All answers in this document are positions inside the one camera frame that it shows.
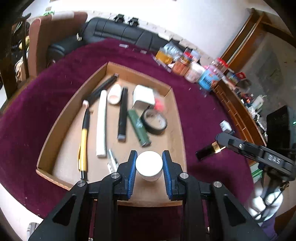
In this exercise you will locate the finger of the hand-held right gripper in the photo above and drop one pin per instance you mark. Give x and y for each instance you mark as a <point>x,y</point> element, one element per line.
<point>240,146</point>

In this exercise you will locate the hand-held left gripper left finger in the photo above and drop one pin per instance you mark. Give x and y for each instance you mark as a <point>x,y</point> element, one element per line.
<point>132,176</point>

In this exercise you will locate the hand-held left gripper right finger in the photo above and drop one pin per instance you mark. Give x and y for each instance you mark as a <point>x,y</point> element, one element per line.
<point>168,176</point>

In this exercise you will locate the plain white round jar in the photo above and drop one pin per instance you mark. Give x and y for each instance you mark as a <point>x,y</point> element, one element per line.
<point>149,165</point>

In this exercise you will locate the black lipstick tube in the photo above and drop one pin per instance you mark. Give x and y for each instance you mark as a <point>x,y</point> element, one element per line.
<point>205,151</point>

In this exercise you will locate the black tape roll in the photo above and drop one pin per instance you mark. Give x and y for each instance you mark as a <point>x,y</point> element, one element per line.
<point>159,131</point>

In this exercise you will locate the yellow black mechanical pencil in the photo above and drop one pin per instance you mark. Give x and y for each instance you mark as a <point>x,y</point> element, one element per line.
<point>83,148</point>

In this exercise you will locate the white tube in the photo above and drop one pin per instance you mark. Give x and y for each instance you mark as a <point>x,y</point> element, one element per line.
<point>101,125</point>

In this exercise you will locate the long black tube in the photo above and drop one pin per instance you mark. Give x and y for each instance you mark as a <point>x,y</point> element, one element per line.
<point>123,115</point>

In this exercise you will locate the cardboard box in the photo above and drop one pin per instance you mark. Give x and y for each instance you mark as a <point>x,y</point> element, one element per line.
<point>69,150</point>

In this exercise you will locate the person's right forearm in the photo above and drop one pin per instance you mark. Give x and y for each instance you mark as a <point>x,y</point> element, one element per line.
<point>268,229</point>

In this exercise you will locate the person's right hand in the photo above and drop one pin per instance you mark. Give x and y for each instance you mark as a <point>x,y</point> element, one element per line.
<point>272,199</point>

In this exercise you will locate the green white box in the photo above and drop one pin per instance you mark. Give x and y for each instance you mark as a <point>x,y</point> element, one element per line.
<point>257,176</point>

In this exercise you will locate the small white box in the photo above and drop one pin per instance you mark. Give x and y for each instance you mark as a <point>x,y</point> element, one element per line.
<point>225,125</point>

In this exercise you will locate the wooden cabinet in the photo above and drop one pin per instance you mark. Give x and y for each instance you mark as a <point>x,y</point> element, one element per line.
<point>240,115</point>

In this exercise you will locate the white water bottle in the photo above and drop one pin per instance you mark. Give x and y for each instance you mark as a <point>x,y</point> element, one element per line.
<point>257,102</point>

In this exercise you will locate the colourful printed box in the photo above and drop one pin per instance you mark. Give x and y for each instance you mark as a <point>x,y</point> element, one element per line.
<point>232,77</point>

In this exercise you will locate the red box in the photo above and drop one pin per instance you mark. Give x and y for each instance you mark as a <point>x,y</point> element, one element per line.
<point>241,76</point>

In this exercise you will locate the pink packaged item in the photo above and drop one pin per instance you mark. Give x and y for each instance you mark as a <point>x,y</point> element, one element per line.
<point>159,105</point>

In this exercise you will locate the blue label jar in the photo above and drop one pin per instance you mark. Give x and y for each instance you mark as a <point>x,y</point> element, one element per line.
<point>208,80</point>

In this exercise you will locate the white power adapter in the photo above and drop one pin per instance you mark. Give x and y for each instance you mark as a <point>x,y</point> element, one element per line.
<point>143,96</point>

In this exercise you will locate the clear jar with red lid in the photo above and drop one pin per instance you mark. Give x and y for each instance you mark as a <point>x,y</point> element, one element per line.
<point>220,64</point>

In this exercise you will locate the white bottle with orange cap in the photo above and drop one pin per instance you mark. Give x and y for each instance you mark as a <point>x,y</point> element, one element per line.
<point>114,92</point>

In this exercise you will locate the white plastic jar with label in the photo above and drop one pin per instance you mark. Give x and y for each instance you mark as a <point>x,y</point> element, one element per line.
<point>194,73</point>

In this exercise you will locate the long black marker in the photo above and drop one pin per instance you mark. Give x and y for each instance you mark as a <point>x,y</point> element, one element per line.
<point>104,89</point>

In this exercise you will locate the orange label jar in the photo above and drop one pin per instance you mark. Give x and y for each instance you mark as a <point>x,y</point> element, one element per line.
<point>180,67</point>

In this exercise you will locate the translucent white cup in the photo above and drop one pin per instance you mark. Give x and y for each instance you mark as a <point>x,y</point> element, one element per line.
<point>195,55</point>

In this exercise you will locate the gold can with red lid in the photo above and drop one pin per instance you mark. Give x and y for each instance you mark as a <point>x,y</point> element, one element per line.
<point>187,56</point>

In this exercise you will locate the clear plastic bag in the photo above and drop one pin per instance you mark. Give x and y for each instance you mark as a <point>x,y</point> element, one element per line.
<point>172,49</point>

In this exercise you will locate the yellow tape roll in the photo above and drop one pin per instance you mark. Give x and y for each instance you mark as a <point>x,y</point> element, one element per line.
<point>161,56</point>

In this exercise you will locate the black pen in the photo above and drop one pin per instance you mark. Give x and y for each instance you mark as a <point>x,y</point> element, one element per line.
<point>140,51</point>

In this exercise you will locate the silver nail clipper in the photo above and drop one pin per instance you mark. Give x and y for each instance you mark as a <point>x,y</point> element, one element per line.
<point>123,45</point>

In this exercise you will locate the black leather sofa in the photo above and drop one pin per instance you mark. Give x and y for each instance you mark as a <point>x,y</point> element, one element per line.
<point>108,30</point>

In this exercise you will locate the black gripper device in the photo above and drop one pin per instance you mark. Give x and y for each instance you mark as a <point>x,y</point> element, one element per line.
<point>133,21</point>
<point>119,18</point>

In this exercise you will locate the brown chair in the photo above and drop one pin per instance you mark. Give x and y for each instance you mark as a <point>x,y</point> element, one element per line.
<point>53,34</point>

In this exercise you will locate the dark cluttered rack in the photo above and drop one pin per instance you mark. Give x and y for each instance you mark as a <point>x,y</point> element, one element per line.
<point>13,58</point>

